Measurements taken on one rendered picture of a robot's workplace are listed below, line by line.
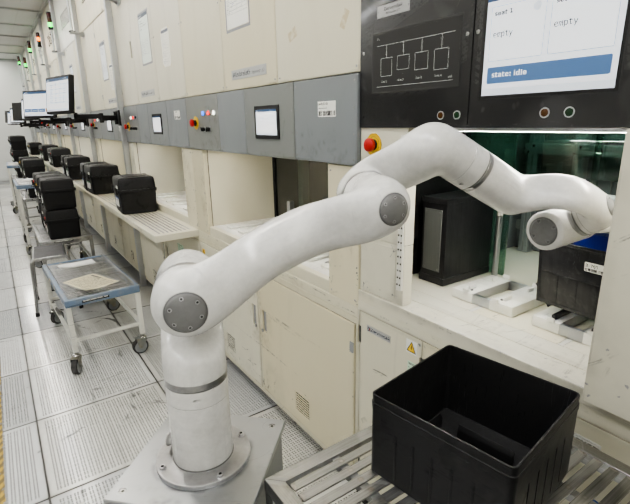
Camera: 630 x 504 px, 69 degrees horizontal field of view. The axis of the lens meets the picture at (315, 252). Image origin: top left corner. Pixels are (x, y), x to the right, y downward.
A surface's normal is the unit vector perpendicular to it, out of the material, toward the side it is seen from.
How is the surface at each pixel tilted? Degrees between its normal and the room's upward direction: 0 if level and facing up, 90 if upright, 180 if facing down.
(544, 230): 90
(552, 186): 44
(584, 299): 95
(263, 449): 0
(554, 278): 95
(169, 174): 90
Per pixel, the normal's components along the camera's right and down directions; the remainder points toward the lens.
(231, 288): 0.64, 0.07
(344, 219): -0.38, 0.37
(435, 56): -0.82, 0.17
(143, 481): -0.02, -0.96
